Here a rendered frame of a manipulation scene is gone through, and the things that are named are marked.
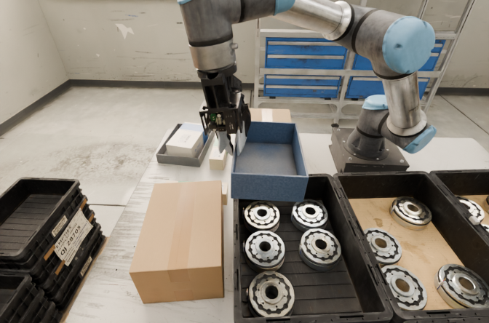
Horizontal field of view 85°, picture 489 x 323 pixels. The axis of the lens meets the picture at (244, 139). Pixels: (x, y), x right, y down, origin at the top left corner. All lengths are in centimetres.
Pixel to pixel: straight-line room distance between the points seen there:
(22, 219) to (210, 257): 108
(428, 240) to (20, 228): 156
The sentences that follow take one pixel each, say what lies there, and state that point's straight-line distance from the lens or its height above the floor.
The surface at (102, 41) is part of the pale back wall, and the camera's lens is 390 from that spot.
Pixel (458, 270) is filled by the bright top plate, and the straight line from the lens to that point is 87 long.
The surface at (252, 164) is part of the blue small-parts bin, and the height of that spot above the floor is 107.
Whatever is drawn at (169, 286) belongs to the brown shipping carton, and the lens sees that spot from 80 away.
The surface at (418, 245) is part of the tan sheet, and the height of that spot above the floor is 83.
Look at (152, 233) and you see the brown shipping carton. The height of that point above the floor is 86.
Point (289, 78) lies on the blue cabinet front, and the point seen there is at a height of 52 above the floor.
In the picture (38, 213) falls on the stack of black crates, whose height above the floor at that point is 49.
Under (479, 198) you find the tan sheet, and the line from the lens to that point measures 116.
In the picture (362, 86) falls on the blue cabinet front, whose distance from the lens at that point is 281.
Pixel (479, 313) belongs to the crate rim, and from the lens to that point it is 74.
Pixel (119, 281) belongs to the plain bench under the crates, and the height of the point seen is 70.
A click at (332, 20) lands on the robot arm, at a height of 135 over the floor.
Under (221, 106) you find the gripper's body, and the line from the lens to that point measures 47.
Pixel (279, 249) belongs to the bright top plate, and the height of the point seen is 86.
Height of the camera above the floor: 148
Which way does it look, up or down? 35 degrees down
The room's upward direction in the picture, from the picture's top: straight up
